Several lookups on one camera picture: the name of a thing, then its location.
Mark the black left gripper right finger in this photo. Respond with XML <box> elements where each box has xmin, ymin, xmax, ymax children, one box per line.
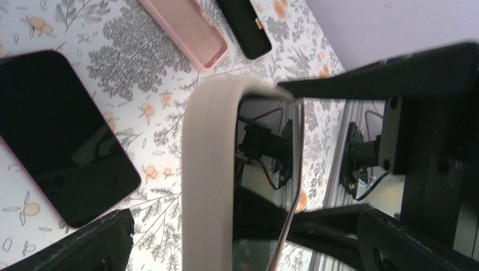
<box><xmin>357</xmin><ymin>209</ymin><xmax>478</xmax><ymax>270</ymax></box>

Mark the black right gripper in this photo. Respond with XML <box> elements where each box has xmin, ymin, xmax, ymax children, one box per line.
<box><xmin>279</xmin><ymin>42</ymin><xmax>478</xmax><ymax>251</ymax></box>

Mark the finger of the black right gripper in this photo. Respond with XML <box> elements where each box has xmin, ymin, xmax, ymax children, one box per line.
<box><xmin>288</xmin><ymin>204</ymin><xmax>372</xmax><ymax>270</ymax></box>

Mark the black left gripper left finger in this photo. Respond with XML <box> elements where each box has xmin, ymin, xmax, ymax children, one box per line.
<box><xmin>4</xmin><ymin>209</ymin><xmax>134</xmax><ymax>270</ymax></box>

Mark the black phone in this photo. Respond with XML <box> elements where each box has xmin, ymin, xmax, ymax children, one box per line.
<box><xmin>1</xmin><ymin>50</ymin><xmax>141</xmax><ymax>228</ymax></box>

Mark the bare black smartphone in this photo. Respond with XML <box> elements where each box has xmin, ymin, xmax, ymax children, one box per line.
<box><xmin>216</xmin><ymin>0</ymin><xmax>272</xmax><ymax>59</ymax></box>

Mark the pink silicone phone case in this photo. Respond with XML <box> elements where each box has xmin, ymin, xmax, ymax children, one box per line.
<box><xmin>140</xmin><ymin>0</ymin><xmax>229</xmax><ymax>72</ymax></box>

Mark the floral patterned table mat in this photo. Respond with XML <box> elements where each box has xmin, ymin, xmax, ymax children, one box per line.
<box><xmin>1</xmin><ymin>1</ymin><xmax>344</xmax><ymax>270</ymax></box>

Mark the aluminium rail frame base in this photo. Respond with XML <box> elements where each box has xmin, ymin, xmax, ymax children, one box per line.
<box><xmin>308</xmin><ymin>101</ymin><xmax>384</xmax><ymax>270</ymax></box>

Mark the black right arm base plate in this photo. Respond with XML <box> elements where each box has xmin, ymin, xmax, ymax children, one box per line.
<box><xmin>339</xmin><ymin>122</ymin><xmax>380</xmax><ymax>198</ymax></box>

